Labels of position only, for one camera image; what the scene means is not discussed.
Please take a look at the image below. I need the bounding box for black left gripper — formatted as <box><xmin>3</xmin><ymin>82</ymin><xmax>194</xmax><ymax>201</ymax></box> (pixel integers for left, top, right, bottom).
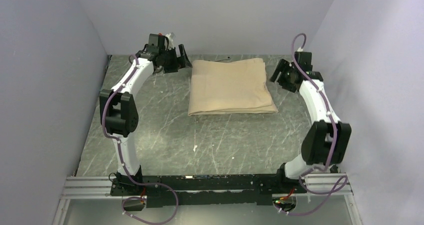
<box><xmin>160</xmin><ymin>44</ymin><xmax>193</xmax><ymax>74</ymax></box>

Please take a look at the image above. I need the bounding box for beige wrapping cloth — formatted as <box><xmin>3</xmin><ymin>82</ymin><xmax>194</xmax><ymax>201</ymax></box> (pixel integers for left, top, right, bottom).
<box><xmin>188</xmin><ymin>58</ymin><xmax>278</xmax><ymax>116</ymax></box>

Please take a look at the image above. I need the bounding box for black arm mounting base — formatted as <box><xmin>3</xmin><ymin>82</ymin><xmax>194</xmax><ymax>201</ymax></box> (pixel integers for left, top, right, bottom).
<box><xmin>110</xmin><ymin>170</ymin><xmax>306</xmax><ymax>208</ymax></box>

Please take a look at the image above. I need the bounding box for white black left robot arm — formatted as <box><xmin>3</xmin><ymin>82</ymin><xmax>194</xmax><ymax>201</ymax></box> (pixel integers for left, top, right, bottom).
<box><xmin>99</xmin><ymin>32</ymin><xmax>192</xmax><ymax>195</ymax></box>

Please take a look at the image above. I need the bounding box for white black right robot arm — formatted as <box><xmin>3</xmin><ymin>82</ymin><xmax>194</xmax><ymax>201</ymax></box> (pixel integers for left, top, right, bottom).
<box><xmin>270</xmin><ymin>51</ymin><xmax>352</xmax><ymax>193</ymax></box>

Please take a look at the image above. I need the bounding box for silver ratchet wrench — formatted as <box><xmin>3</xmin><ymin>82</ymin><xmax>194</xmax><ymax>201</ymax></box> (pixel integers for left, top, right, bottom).
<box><xmin>213</xmin><ymin>56</ymin><xmax>231</xmax><ymax>62</ymax></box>

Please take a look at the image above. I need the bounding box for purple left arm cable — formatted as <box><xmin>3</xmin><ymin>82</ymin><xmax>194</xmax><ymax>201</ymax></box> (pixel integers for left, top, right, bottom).
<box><xmin>101</xmin><ymin>53</ymin><xmax>179</xmax><ymax>225</ymax></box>

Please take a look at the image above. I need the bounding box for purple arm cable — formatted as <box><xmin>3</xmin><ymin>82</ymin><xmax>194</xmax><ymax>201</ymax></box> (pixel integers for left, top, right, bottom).
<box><xmin>101</xmin><ymin>53</ymin><xmax>179</xmax><ymax>225</ymax></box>
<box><xmin>274</xmin><ymin>33</ymin><xmax>349</xmax><ymax>217</ymax></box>

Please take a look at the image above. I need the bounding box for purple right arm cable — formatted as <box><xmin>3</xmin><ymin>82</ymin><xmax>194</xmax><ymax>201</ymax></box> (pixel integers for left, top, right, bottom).
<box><xmin>274</xmin><ymin>33</ymin><xmax>349</xmax><ymax>217</ymax></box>

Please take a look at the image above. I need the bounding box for aluminium rail frame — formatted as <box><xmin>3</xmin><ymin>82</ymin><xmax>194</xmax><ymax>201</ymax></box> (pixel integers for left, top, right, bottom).
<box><xmin>53</xmin><ymin>173</ymin><xmax>343</xmax><ymax>225</ymax></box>

